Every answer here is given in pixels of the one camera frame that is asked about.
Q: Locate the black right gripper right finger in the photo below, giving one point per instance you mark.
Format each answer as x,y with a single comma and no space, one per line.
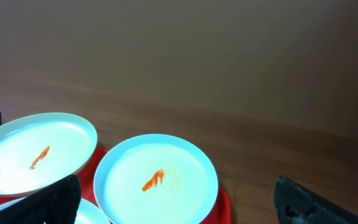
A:
295,204

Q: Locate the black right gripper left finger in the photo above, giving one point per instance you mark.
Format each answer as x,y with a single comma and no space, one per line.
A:
56,204

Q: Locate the white plate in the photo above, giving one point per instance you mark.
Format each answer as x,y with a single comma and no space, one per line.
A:
40,149
155,178
87,212

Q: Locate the red plastic tray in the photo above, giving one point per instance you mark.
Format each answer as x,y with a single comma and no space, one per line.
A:
220,214

